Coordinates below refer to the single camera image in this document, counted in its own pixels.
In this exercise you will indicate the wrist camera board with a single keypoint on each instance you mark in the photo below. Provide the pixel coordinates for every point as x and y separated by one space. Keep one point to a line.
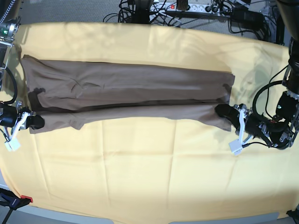
12 145
236 147

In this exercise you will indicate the blue orange table clamp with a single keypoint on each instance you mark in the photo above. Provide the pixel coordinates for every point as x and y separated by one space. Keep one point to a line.
13 202

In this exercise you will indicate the white power strip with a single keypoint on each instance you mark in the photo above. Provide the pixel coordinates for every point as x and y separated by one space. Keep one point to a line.
171 8

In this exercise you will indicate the black power adapter box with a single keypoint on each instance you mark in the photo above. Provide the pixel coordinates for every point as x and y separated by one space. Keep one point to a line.
247 17

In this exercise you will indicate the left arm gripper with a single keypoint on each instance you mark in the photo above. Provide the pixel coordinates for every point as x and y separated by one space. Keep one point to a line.
252 124

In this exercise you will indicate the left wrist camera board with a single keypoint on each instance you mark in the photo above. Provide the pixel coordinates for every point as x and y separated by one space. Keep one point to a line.
236 147

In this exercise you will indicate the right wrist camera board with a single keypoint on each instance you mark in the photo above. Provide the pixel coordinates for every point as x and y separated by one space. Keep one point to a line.
12 145

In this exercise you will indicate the black stand post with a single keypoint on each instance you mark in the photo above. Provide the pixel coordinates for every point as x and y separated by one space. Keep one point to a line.
142 12

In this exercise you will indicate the yellow table cloth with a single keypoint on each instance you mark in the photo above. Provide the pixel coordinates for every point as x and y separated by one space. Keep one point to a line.
151 170

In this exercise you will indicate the black computer tower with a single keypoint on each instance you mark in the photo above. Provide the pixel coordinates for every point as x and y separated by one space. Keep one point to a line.
280 31

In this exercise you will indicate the black clamp right corner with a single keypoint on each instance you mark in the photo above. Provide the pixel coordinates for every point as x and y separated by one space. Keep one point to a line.
294 214

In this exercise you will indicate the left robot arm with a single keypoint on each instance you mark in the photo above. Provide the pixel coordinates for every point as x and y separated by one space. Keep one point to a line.
281 130

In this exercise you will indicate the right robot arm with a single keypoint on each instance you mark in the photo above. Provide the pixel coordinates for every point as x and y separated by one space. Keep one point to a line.
9 24

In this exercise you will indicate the brown T-shirt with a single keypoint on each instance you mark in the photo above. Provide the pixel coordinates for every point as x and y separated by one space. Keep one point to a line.
72 94

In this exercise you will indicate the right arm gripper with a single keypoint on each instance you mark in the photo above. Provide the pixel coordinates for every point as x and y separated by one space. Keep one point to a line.
21 118

